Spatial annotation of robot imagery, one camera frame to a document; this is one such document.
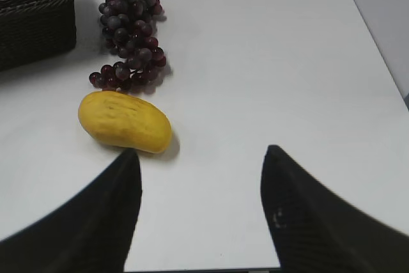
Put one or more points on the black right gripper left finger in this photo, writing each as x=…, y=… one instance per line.
x=92, y=232

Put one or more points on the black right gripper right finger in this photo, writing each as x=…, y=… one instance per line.
x=314, y=230

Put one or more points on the black wicker basket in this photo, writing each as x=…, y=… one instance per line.
x=32, y=30

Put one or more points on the yellow mango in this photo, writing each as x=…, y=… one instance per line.
x=117, y=119

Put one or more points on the purple grape bunch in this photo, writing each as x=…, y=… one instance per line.
x=128, y=30

